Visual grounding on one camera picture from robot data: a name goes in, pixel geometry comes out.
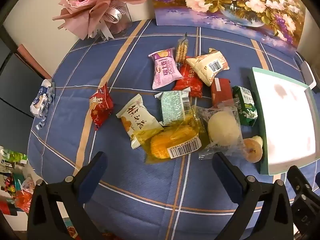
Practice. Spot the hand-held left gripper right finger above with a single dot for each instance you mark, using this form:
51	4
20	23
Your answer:
226	173

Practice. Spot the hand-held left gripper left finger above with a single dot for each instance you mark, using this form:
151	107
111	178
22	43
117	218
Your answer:
93	171

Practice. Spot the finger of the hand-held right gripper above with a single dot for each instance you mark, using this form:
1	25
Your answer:
300	182

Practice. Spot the small round pastry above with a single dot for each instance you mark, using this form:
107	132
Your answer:
253	151

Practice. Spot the clear packet with white bun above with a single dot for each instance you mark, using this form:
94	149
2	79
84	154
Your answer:
222	127

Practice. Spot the teal and white box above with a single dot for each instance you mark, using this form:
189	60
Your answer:
287	120

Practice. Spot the white and yellow snack packet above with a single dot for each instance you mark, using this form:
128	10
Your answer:
137	120

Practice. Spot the green and white snack packet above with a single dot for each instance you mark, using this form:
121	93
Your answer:
246	107

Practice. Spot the yellow corn packet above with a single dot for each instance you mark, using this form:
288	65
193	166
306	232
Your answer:
162	145

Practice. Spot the red-brown snack packet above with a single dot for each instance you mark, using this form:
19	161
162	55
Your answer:
221	92

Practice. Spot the pale green snack packet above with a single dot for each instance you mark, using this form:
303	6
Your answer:
173	107

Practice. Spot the red patterned snack packet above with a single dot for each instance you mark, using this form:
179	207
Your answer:
187	82

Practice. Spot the cream snack packet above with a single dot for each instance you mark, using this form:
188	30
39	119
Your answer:
205	67

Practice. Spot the pink snack packet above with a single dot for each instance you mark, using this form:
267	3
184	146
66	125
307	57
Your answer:
165	70

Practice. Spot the clear biscuit packet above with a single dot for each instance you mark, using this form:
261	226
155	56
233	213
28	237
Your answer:
181	50

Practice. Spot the blue plaid tablecloth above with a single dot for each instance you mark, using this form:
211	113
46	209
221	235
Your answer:
140	192

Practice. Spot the orange plastic bag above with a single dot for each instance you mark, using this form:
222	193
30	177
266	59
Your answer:
23	202

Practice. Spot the green printed bag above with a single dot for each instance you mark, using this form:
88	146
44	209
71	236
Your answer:
12	156

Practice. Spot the blue and white crumpled wrapper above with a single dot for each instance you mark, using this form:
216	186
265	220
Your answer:
41	100

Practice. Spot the dark grey cabinet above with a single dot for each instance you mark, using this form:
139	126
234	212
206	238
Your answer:
17	85

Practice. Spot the pink wooden panel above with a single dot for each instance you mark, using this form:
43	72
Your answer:
32	60

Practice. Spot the clear glass vase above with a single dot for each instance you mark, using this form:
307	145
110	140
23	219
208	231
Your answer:
123	22

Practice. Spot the flower painting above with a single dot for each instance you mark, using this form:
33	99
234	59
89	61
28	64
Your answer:
225	5

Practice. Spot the pink flower bouquet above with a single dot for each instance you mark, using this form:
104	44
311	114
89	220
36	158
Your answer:
100	2

